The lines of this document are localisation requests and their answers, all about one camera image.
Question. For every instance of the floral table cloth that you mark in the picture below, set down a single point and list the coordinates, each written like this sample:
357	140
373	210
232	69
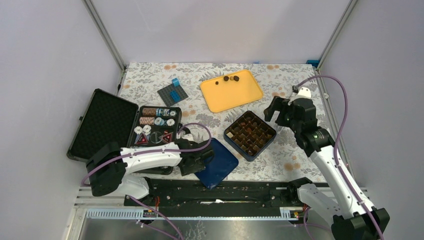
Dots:
281	161

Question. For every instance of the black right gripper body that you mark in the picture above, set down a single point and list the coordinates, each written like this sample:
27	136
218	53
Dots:
285	106

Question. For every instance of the yellow plastic tray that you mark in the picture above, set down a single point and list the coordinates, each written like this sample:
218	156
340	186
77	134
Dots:
230	94

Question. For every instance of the blue building brick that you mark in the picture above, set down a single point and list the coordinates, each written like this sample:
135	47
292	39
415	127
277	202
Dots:
175	82

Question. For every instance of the pile of dark chocolates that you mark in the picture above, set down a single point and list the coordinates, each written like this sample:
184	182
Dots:
227	78

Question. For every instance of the black poker chip case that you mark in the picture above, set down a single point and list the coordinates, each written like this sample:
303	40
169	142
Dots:
109	118

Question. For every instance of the blue tin with brown insert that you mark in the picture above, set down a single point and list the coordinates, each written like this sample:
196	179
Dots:
249	135

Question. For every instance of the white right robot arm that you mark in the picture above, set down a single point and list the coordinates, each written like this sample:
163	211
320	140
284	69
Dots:
351	216

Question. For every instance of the grey building block plate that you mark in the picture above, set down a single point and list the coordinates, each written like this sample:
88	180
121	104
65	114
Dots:
172	94

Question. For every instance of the grey cable duct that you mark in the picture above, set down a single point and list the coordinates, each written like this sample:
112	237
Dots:
145	214

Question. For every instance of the blue clamp at corner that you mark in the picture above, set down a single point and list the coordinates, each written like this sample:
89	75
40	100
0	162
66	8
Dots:
313	62

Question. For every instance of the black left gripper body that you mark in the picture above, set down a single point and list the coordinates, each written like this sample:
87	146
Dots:
195	167

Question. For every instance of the blue tin lid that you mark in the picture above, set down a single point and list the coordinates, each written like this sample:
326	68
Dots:
217	167

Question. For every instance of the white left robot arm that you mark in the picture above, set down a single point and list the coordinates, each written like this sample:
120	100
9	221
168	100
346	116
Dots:
111	169

